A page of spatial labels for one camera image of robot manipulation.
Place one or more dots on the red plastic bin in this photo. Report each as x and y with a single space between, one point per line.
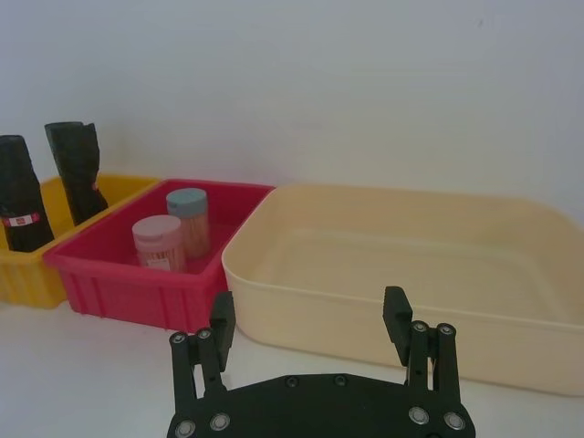
137 287

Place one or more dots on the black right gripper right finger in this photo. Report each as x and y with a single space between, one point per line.
422 347

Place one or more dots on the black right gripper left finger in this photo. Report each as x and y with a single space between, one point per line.
212 340

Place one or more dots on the pink-lidded toothpick jar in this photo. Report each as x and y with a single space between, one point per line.
159 244

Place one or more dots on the yellow plastic bin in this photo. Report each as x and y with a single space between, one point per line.
27 278

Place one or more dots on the blue-lidded toothpick jar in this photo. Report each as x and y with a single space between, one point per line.
189 223

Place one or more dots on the cream plastic bin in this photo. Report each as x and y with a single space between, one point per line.
392 255

